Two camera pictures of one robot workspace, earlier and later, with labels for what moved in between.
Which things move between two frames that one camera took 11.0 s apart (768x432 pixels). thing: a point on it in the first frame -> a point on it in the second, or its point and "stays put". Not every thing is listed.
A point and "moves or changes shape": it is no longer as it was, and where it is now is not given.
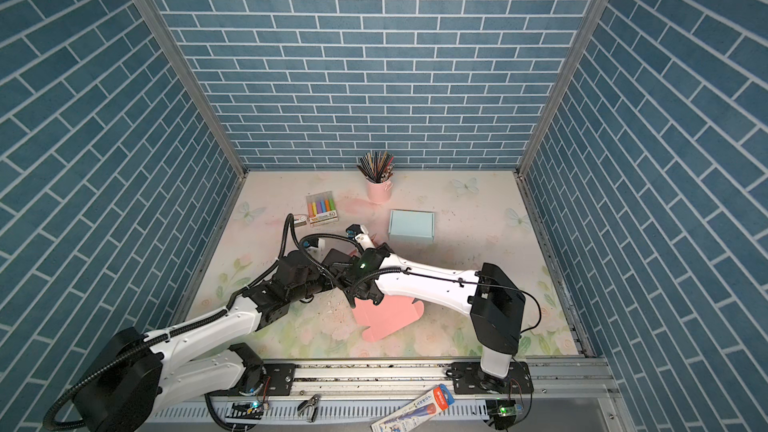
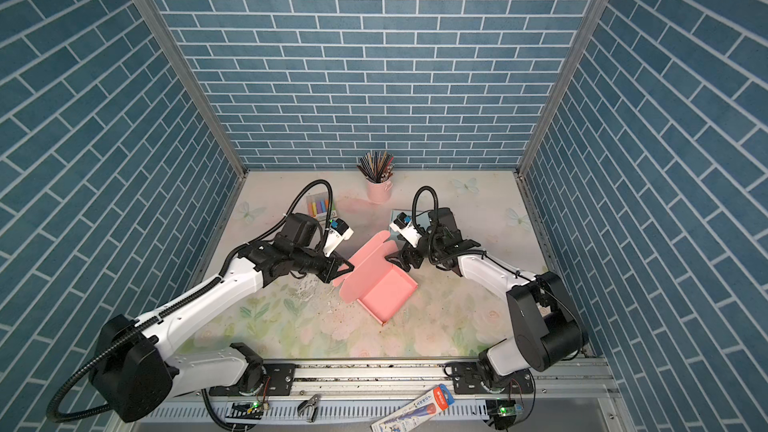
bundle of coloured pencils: [376, 166] stays put
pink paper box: [391, 315] moves or changes shape
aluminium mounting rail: [346, 395] stays put
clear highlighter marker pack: [321, 209] stays put
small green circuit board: [250, 410] stays put
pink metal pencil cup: [379, 192] stays put
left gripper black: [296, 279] -> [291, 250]
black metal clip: [312, 405] stays put
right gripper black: [383, 249] -> [401, 254]
